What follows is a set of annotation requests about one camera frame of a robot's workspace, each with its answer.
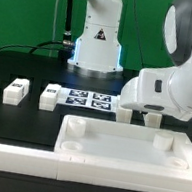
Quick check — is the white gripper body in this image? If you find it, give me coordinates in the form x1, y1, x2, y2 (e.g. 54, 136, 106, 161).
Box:
119, 68, 182, 117

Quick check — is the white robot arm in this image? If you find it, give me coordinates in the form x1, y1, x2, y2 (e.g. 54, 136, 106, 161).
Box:
67, 0, 192, 121

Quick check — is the white desk tabletop panel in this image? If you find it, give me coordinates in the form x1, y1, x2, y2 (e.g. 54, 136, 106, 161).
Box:
54, 115, 192, 173

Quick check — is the fiducial marker sheet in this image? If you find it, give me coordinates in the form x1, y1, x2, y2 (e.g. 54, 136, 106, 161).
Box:
58, 88, 117, 112

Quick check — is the white L-shaped obstacle fence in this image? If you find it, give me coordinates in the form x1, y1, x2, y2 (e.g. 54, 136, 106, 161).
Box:
0, 144, 192, 192

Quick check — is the black cable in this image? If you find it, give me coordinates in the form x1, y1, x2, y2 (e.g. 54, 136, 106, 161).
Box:
0, 31, 65, 66

